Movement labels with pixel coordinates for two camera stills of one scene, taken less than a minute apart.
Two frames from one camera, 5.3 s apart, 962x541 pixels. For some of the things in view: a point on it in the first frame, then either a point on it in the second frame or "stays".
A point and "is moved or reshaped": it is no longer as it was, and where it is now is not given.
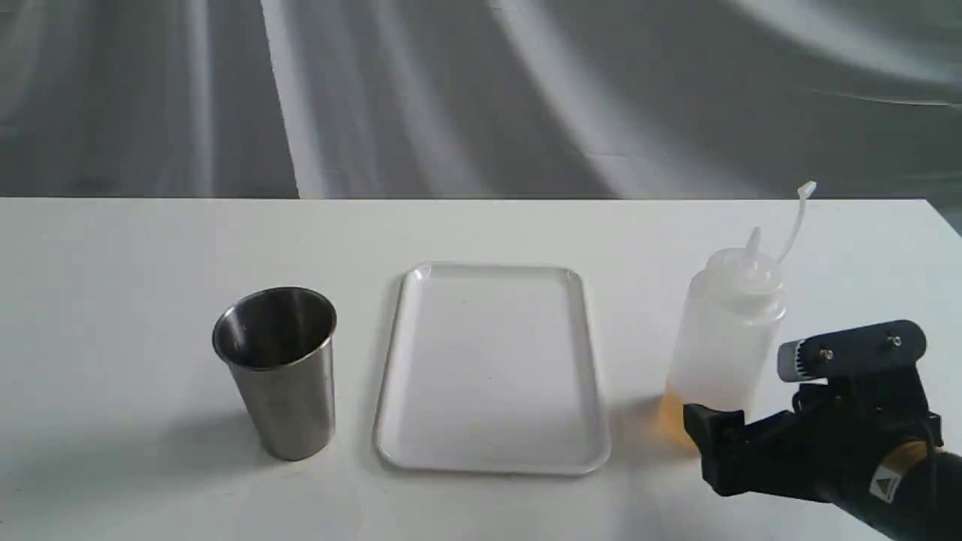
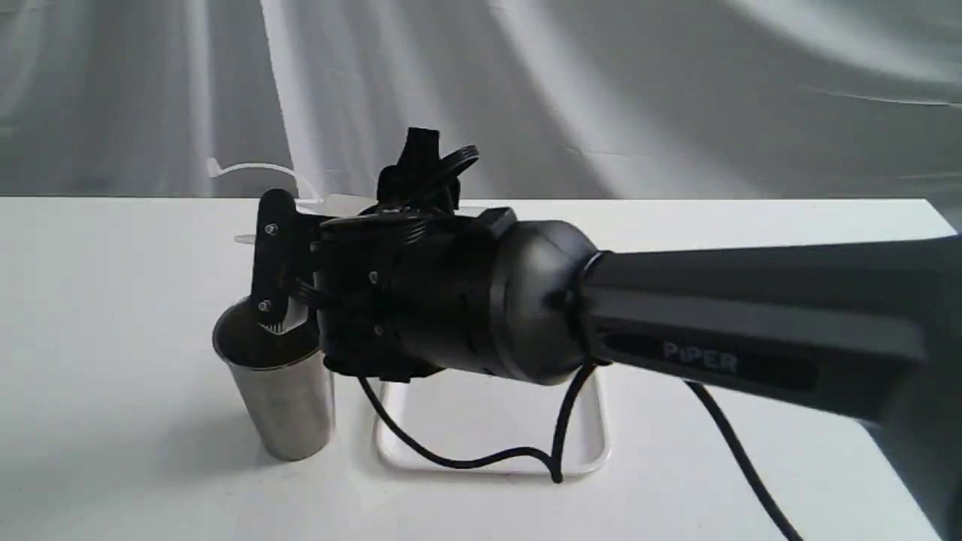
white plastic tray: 490,368 stays
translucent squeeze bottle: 724,346 is moved or reshaped
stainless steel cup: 279,344 stays
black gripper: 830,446 -> 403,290
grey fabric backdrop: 367,99 stays
